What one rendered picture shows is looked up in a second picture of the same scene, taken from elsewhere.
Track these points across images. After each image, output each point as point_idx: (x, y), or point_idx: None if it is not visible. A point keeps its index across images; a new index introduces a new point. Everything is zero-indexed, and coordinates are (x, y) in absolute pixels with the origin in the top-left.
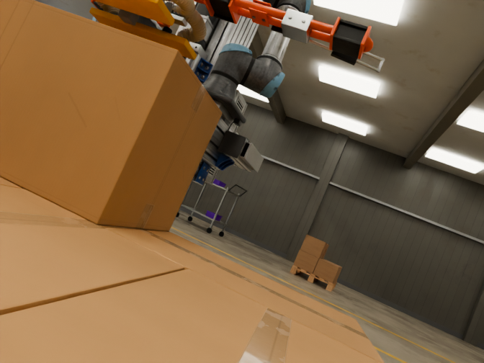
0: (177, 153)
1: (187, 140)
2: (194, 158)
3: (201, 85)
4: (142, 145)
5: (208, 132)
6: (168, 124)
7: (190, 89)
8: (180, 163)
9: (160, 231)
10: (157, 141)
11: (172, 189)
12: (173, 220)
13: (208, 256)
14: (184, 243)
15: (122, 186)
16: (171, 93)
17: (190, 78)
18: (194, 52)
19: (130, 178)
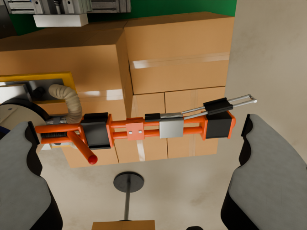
0: (126, 76)
1: (124, 75)
2: (122, 51)
3: (124, 101)
4: (130, 106)
5: (119, 51)
6: (128, 101)
7: (126, 106)
8: (125, 65)
9: (127, 44)
10: (129, 99)
11: (125, 57)
12: (124, 32)
13: (157, 50)
14: (141, 44)
15: (131, 99)
16: (129, 116)
17: (126, 113)
18: (71, 79)
19: (131, 98)
